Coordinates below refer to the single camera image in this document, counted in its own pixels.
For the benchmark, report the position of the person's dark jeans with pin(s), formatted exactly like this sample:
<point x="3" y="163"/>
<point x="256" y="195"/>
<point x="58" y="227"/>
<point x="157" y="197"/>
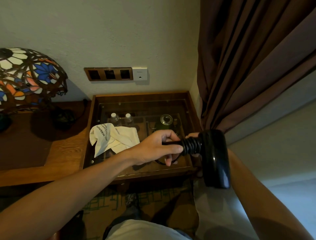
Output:
<point x="130" y="213"/>

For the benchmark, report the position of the person's right hand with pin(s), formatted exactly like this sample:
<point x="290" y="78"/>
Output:
<point x="193" y="135"/>

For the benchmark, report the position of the brown curtain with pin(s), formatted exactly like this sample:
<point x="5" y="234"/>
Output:
<point x="247" y="61"/>

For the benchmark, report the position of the person's left forearm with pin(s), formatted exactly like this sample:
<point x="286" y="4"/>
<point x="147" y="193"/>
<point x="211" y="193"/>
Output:
<point x="66" y="192"/>

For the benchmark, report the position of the black hair dryer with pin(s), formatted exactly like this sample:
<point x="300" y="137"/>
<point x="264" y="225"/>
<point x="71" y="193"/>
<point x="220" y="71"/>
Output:
<point x="217" y="158"/>

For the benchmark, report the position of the bronze triple wall socket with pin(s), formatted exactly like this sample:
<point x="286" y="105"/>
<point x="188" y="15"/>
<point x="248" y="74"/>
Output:
<point x="101" y="78"/>

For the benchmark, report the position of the person's patterned shoe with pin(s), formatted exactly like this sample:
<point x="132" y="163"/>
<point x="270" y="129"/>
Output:
<point x="132" y="199"/>

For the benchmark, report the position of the white wall socket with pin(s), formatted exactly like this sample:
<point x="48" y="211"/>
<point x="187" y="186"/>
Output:
<point x="140" y="74"/>

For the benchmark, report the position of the green kettle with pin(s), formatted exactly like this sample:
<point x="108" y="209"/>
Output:
<point x="165" y="120"/>

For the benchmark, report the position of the wooden glass-top cabinet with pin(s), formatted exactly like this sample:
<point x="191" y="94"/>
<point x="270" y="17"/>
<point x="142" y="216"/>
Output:
<point x="138" y="97"/>

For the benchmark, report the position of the clear water bottle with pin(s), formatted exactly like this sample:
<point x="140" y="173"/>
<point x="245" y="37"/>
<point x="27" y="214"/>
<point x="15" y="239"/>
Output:
<point x="129" y="119"/>
<point x="114" y="119"/>

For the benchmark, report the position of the stained glass table lamp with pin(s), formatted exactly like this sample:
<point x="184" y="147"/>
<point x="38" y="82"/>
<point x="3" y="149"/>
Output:
<point x="27" y="76"/>

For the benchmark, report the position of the white drawstring cloth bag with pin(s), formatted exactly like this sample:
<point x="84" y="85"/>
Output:
<point x="118" y="141"/>

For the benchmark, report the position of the person's left hand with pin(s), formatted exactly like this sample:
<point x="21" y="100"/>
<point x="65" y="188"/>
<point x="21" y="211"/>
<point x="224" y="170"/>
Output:
<point x="153" y="148"/>

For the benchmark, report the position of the wooden desk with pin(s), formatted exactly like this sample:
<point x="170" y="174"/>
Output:
<point x="66" y="150"/>

